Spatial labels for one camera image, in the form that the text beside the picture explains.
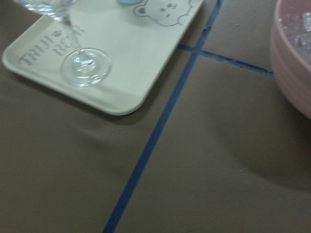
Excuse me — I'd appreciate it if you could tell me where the clear wine glass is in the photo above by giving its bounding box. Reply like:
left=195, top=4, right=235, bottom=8
left=14, top=0, right=112, bottom=87

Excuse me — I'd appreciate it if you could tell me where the pink bowl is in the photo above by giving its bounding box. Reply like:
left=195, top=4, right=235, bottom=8
left=270, top=0, right=311, bottom=118

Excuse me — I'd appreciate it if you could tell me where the cream bear tray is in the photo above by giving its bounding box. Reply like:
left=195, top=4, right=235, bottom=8
left=2, top=0, right=202, bottom=116

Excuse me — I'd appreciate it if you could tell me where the blue plastic cup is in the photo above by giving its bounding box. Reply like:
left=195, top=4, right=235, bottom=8
left=118, top=0, right=142, bottom=4

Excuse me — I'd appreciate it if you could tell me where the pile of clear ice cubes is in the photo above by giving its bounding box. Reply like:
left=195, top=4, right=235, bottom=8
left=279, top=10, right=311, bottom=64

